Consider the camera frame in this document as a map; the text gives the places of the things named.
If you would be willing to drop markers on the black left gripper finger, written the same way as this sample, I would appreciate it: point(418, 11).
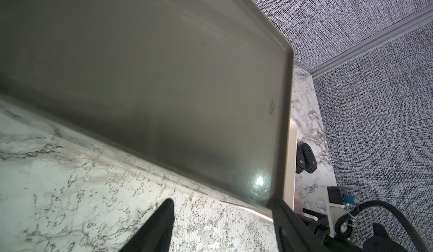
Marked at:
point(155, 235)

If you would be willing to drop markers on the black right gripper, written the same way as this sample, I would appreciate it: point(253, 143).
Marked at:
point(314, 223)

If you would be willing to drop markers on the three-drawer storage cabinet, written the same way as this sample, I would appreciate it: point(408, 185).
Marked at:
point(199, 87)

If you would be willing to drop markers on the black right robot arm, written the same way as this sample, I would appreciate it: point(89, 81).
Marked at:
point(381, 240)

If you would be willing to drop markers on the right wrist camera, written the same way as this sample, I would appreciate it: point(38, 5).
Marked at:
point(339, 207)

